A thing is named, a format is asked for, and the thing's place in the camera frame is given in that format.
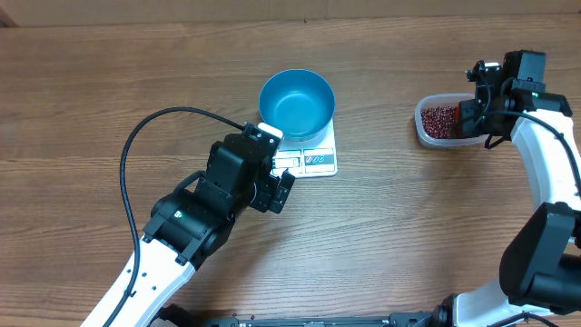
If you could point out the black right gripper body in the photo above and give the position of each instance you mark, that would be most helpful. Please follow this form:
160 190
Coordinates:
468 118

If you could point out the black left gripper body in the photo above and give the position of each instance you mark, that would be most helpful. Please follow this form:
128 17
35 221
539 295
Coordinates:
263 197

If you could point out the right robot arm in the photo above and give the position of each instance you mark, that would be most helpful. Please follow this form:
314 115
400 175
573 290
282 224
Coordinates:
536 278

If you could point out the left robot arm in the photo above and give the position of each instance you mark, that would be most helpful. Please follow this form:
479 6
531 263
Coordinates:
192 222

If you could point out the white digital kitchen scale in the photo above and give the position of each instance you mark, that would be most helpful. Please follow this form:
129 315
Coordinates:
316 157

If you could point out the blue bowl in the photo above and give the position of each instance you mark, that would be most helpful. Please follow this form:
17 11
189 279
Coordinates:
299 102

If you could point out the red beans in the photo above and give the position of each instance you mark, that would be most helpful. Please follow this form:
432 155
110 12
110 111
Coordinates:
440 122

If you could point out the clear plastic container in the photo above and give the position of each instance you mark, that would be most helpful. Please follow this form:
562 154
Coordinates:
442 100

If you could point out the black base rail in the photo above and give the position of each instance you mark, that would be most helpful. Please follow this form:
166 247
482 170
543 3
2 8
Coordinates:
174 315

